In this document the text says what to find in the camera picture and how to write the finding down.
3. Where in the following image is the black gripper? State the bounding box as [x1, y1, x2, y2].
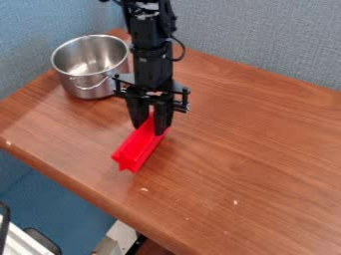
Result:
[113, 49, 190, 135]

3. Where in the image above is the red star-profile block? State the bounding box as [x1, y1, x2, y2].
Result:
[111, 115, 169, 173]

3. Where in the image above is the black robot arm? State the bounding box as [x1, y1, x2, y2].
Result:
[99, 0, 190, 135]

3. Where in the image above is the stainless steel pot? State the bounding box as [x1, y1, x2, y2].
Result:
[51, 34, 130, 100]

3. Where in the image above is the white appliance corner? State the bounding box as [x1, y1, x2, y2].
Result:
[2, 223, 55, 255]

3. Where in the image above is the white table leg bracket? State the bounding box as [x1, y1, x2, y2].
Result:
[91, 220, 138, 255]

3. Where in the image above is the black cable loop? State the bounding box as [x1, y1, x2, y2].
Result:
[0, 200, 13, 255]

